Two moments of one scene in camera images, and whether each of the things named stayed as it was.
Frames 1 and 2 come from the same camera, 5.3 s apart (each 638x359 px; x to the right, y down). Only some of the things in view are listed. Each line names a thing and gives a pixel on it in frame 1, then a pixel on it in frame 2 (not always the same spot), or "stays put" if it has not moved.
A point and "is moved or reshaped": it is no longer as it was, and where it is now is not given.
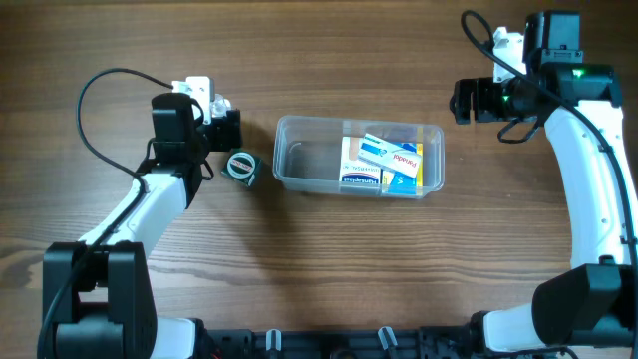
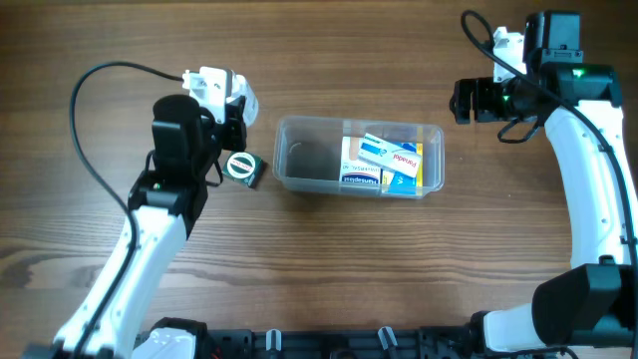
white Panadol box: [389, 156] stays put
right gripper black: [482, 89] stays put
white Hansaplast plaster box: [356, 172] stays put
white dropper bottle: [219, 106] is moved or reshaped
